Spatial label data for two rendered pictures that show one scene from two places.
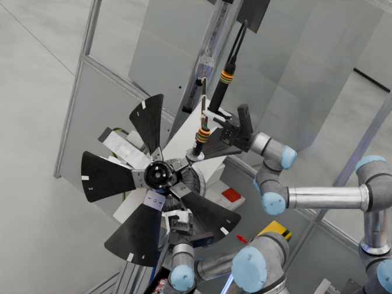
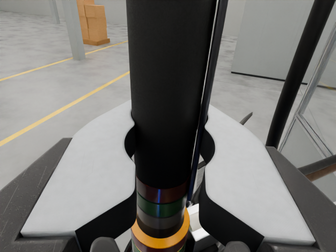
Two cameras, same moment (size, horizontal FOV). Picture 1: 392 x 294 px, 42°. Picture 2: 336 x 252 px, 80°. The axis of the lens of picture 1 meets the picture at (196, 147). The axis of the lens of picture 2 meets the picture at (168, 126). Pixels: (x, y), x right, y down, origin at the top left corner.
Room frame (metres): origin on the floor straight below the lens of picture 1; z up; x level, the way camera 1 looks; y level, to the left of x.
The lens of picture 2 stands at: (1.63, -0.09, 1.63)
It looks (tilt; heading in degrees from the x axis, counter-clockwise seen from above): 33 degrees down; 74
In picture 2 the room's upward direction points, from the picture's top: 4 degrees clockwise
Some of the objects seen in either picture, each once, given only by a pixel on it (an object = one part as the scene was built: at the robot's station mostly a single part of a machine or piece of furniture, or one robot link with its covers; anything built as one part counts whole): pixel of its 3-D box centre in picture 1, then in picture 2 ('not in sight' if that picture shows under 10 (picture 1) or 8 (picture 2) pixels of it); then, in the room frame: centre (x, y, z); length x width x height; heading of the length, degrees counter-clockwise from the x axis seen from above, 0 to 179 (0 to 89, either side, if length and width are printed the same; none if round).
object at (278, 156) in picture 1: (279, 154); not in sight; (1.58, -0.28, 1.55); 0.11 x 0.08 x 0.09; 75
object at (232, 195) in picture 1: (231, 194); not in sight; (2.21, -0.27, 0.87); 0.08 x 0.08 x 0.02; 60
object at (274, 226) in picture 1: (270, 242); not in sight; (1.77, -0.46, 1.02); 0.16 x 0.10 x 0.11; 155
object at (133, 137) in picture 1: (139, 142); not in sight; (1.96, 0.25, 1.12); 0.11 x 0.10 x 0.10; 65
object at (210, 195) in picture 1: (216, 200); not in sight; (2.11, -0.20, 0.87); 0.15 x 0.09 x 0.02; 65
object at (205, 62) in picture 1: (204, 66); not in sight; (2.27, 0.10, 1.46); 0.10 x 0.07 x 0.08; 10
